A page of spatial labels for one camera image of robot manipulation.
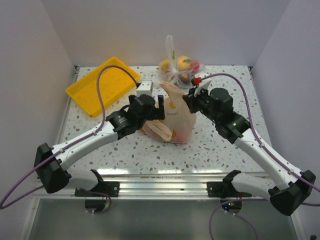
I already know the purple cable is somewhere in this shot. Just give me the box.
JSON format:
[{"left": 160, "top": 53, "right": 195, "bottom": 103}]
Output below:
[
  {"left": 199, "top": 72, "right": 320, "bottom": 240},
  {"left": 0, "top": 65, "right": 141, "bottom": 210}
]

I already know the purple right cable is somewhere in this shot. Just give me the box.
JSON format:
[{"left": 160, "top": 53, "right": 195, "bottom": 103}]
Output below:
[{"left": 199, "top": 72, "right": 320, "bottom": 240}]

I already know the yellow plastic tray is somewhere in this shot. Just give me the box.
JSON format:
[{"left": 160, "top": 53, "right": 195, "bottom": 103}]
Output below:
[{"left": 65, "top": 56, "right": 140, "bottom": 117}]

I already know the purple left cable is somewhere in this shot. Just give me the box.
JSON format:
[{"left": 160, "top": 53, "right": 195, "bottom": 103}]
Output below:
[{"left": 0, "top": 65, "right": 141, "bottom": 210}]

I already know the aluminium mounting rail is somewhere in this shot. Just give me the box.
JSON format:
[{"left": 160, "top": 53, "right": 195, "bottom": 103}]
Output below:
[{"left": 33, "top": 171, "right": 227, "bottom": 200}]

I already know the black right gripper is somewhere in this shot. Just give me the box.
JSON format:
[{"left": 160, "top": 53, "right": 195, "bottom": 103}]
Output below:
[{"left": 183, "top": 84, "right": 220, "bottom": 124}]

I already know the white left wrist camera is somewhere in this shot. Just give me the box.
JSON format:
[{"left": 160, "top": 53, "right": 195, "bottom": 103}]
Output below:
[{"left": 136, "top": 80, "right": 154, "bottom": 97}]

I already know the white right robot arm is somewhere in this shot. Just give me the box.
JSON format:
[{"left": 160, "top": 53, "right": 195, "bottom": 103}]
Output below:
[{"left": 182, "top": 88, "right": 316, "bottom": 216}]

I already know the clear plastic bag of fruit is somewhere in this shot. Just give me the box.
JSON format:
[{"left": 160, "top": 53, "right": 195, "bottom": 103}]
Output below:
[{"left": 158, "top": 35, "right": 206, "bottom": 89}]

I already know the orange banana print plastic bag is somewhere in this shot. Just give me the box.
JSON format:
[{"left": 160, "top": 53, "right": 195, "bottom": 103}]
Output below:
[{"left": 140, "top": 82, "right": 197, "bottom": 144}]

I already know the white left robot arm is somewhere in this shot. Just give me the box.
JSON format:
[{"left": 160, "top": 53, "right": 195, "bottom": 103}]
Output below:
[{"left": 34, "top": 94, "right": 165, "bottom": 197}]

